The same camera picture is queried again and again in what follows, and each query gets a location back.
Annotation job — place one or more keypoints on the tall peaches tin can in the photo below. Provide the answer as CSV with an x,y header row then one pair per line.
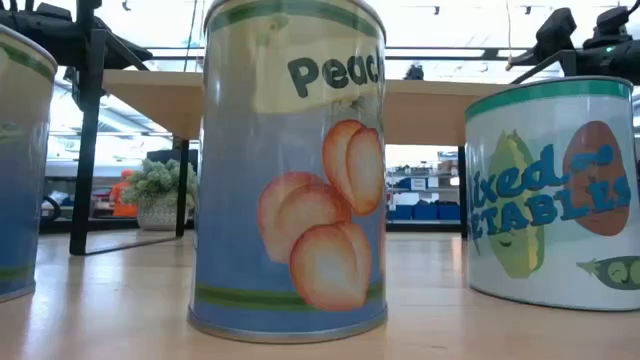
x,y
22,175
280,200

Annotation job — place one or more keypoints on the wooden shelf with black legs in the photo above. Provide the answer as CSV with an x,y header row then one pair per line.
x,y
150,105

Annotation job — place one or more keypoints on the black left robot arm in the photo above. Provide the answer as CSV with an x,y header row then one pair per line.
x,y
15,27

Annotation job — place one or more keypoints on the blue storage bin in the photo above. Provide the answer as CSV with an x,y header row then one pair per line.
x,y
401,212
425,211
404,183
449,211

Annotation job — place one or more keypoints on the person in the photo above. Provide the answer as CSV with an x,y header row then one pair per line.
x,y
122,200

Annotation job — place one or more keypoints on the metal storage rack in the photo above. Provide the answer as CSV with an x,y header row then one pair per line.
x,y
425,192

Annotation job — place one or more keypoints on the black aluminium rig frame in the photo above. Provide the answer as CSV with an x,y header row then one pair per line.
x,y
100,226

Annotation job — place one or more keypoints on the potted green succulent plant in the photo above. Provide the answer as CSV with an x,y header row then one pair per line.
x,y
157,185

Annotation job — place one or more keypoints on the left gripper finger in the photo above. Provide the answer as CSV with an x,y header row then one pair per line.
x,y
132,55

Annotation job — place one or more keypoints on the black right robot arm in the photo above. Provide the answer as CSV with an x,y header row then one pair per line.
x,y
630,65

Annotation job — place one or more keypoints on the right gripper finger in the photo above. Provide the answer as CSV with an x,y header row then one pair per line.
x,y
525,60

